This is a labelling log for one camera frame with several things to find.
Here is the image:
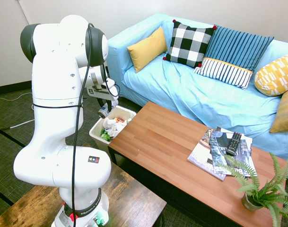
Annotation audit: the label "dark rustic wooden table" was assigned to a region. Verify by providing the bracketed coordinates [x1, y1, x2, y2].
[0, 142, 167, 227]

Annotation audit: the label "blue striped pillow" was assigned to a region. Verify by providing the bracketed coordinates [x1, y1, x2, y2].
[193, 24, 275, 91]

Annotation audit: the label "green snack wrapper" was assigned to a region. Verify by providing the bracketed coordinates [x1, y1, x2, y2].
[100, 128, 113, 142]

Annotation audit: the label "wooden coffee table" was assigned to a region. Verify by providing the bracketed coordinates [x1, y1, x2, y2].
[107, 101, 288, 227]

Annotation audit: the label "grey plant pot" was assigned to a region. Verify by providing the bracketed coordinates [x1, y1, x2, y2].
[241, 191, 263, 211]

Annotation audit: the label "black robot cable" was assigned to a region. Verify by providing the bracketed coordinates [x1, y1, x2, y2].
[31, 22, 121, 227]

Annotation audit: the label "black remote control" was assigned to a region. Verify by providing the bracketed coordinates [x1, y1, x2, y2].
[227, 132, 243, 156]

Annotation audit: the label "magazine with dark cover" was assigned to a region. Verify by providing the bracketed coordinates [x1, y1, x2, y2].
[209, 131, 257, 177]

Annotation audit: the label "green fern plant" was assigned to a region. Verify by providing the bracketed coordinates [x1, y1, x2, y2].
[218, 146, 288, 227]

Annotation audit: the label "black stand leg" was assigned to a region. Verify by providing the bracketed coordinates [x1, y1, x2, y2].
[0, 122, 26, 148]

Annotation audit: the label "yellow white patterned pillow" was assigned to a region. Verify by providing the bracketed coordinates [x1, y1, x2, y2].
[254, 51, 288, 97]

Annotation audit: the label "white floor cable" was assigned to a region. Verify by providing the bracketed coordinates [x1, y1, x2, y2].
[0, 92, 36, 130]

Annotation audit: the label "white printed tea can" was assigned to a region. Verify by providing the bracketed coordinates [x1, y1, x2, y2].
[97, 100, 119, 119]

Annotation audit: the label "crumpled white tissues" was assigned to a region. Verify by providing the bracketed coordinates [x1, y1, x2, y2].
[103, 117, 126, 138]

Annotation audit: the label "light blue sofa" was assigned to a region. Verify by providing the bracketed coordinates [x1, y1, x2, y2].
[106, 12, 288, 181]

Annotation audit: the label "plain yellow pillow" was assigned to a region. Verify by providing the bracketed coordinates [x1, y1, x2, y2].
[127, 26, 168, 74]

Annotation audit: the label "stack of magazines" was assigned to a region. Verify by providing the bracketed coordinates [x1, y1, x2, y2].
[187, 128, 227, 182]

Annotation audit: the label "white plastic trash bin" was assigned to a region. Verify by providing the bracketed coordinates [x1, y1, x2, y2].
[88, 105, 137, 152]

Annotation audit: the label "mustard woven pillow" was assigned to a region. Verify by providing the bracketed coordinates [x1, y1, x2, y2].
[269, 87, 288, 134]

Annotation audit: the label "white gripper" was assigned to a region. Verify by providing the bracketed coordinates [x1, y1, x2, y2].
[86, 85, 120, 114]

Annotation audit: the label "black white checkered pillow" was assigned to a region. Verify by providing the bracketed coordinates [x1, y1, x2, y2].
[162, 19, 218, 68]

